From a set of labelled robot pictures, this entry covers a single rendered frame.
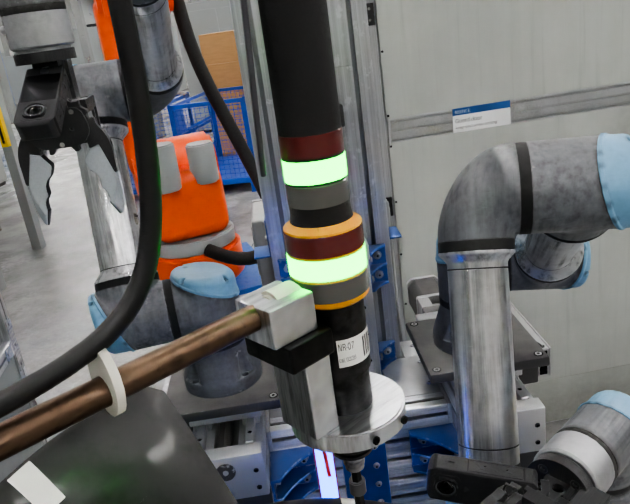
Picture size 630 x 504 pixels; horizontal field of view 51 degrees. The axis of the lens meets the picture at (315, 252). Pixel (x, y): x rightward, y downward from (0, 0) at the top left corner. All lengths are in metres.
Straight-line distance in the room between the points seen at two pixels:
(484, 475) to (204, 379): 0.65
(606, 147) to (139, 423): 0.60
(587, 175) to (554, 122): 1.60
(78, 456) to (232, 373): 0.80
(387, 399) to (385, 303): 1.02
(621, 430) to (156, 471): 0.53
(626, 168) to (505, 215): 0.14
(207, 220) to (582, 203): 3.72
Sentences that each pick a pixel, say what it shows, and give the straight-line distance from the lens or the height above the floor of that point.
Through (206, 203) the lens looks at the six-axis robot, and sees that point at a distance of 4.37.
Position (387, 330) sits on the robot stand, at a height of 1.02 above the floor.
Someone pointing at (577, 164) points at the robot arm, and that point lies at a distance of 0.83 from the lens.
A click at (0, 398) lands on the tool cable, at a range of 0.29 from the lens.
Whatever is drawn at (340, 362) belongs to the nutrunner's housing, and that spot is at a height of 1.50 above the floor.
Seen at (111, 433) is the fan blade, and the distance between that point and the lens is 0.48.
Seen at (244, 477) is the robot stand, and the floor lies 0.95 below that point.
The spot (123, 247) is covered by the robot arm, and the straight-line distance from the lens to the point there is 1.23.
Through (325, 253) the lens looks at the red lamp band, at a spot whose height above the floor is 1.57.
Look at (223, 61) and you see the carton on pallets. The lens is 8.54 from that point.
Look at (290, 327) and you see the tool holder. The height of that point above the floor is 1.54.
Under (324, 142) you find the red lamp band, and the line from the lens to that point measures 0.33.
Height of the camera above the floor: 1.68
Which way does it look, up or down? 20 degrees down
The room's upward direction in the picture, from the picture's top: 8 degrees counter-clockwise
